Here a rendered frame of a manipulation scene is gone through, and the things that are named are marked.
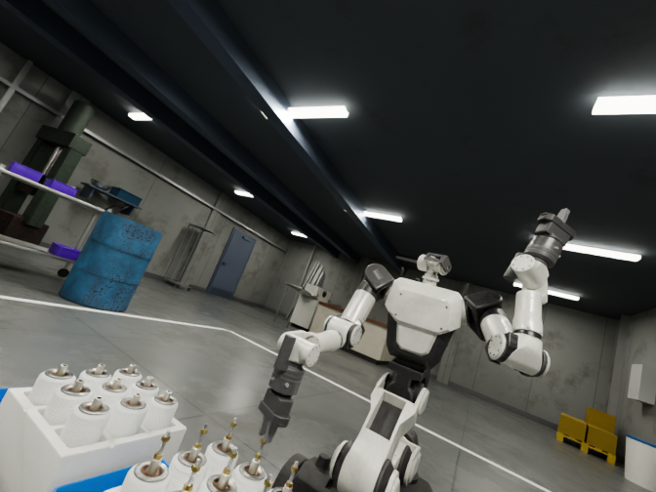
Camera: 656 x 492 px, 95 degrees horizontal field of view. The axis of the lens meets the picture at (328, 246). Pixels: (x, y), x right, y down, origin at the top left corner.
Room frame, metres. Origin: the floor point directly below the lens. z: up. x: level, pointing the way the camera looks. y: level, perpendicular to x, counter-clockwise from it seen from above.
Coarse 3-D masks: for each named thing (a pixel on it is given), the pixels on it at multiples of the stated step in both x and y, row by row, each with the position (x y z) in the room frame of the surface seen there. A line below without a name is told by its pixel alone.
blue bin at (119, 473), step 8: (168, 464) 1.09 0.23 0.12; (112, 472) 0.98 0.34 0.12; (120, 472) 1.00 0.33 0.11; (80, 480) 0.91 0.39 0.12; (88, 480) 0.92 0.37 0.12; (96, 480) 0.94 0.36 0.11; (104, 480) 0.96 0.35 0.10; (112, 480) 0.98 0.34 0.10; (120, 480) 1.01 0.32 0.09; (56, 488) 0.86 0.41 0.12; (64, 488) 0.88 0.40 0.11; (72, 488) 0.90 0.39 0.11; (80, 488) 0.91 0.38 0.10; (88, 488) 0.93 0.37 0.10; (96, 488) 0.95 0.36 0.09; (104, 488) 0.97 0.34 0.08
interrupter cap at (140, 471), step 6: (144, 462) 0.83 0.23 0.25; (138, 468) 0.80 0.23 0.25; (144, 468) 0.81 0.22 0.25; (162, 468) 0.83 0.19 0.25; (138, 474) 0.78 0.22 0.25; (144, 474) 0.79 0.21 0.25; (150, 474) 0.80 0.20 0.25; (156, 474) 0.81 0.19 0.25; (162, 474) 0.81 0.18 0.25; (144, 480) 0.77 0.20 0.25; (150, 480) 0.78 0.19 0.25; (156, 480) 0.79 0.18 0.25
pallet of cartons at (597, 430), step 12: (588, 408) 6.13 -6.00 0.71; (564, 420) 5.73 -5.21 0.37; (576, 420) 5.66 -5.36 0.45; (588, 420) 5.93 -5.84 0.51; (600, 420) 5.82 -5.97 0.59; (612, 420) 5.72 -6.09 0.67; (564, 432) 5.71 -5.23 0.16; (576, 432) 5.61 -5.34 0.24; (588, 432) 5.51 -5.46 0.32; (600, 432) 5.41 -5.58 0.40; (612, 432) 5.71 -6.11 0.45; (588, 444) 5.48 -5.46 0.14; (600, 444) 5.40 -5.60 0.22; (612, 444) 5.31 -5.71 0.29; (612, 456) 5.27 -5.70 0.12
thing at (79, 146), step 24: (72, 120) 4.94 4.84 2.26; (48, 144) 5.12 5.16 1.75; (72, 144) 4.87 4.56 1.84; (48, 168) 5.05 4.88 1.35; (72, 168) 5.05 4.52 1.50; (24, 192) 5.01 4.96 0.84; (48, 192) 4.91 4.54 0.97; (0, 216) 4.79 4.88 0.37; (24, 216) 4.89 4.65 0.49; (48, 216) 5.09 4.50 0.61; (24, 240) 5.03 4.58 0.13
